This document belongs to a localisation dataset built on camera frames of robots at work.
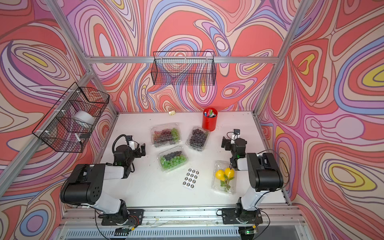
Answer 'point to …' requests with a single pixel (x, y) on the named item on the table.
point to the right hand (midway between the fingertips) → (231, 140)
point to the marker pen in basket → (79, 140)
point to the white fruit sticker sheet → (191, 177)
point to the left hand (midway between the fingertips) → (138, 144)
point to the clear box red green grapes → (165, 134)
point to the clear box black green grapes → (171, 158)
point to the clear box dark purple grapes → (197, 138)
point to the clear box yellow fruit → (224, 179)
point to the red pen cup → (209, 119)
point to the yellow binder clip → (172, 113)
